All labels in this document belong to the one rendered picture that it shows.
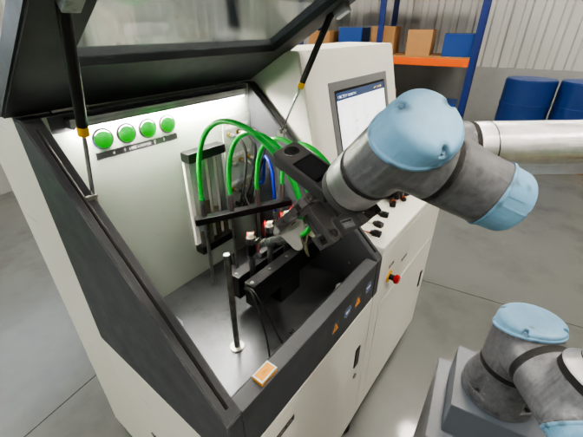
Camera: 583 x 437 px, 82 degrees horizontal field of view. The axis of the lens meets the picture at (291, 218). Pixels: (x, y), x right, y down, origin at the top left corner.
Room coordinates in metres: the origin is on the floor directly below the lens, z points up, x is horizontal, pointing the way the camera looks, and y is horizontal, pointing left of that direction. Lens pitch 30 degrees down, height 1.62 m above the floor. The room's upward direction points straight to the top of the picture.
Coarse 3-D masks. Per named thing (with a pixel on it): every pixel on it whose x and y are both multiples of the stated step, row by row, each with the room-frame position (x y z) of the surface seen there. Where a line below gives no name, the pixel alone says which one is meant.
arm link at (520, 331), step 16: (512, 304) 0.51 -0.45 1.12; (528, 304) 0.51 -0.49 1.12; (496, 320) 0.49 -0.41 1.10; (512, 320) 0.46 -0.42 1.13; (528, 320) 0.46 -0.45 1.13; (544, 320) 0.46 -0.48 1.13; (560, 320) 0.46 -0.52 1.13; (496, 336) 0.47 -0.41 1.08; (512, 336) 0.44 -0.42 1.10; (528, 336) 0.43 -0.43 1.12; (544, 336) 0.42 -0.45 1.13; (560, 336) 0.42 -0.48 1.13; (496, 352) 0.45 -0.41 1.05; (512, 352) 0.42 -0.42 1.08; (528, 352) 0.41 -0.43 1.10; (544, 352) 0.40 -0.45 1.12; (496, 368) 0.44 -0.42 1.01; (512, 368) 0.41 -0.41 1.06
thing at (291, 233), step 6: (300, 222) 0.45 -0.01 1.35; (276, 228) 0.48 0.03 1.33; (288, 228) 0.47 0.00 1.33; (294, 228) 0.46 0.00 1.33; (300, 228) 0.45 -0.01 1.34; (276, 234) 0.49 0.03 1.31; (282, 234) 0.48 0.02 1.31; (288, 234) 0.47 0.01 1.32; (294, 234) 0.46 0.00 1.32; (288, 240) 0.47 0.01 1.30; (294, 240) 0.46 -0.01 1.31; (300, 240) 0.46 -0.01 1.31; (294, 246) 0.46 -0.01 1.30; (300, 246) 0.46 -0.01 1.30
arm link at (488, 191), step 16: (464, 144) 0.32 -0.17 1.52; (464, 160) 0.31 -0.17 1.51; (480, 160) 0.31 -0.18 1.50; (496, 160) 0.32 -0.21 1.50; (464, 176) 0.30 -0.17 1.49; (480, 176) 0.30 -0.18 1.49; (496, 176) 0.31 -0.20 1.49; (512, 176) 0.31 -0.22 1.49; (528, 176) 0.33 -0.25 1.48; (448, 192) 0.30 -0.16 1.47; (464, 192) 0.30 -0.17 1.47; (480, 192) 0.30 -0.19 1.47; (496, 192) 0.30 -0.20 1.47; (512, 192) 0.30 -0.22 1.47; (528, 192) 0.31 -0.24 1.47; (448, 208) 0.32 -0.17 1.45; (464, 208) 0.31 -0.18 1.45; (480, 208) 0.30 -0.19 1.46; (496, 208) 0.30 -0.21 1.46; (512, 208) 0.30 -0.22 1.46; (528, 208) 0.30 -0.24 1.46; (480, 224) 0.32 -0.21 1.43; (496, 224) 0.31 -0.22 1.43; (512, 224) 0.31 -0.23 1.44
